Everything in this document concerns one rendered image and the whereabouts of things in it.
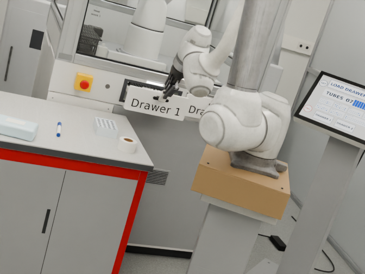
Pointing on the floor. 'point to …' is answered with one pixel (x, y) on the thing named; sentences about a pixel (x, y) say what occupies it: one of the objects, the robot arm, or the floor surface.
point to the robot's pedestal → (225, 238)
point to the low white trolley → (66, 191)
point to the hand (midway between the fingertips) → (164, 96)
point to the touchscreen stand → (316, 211)
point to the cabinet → (178, 144)
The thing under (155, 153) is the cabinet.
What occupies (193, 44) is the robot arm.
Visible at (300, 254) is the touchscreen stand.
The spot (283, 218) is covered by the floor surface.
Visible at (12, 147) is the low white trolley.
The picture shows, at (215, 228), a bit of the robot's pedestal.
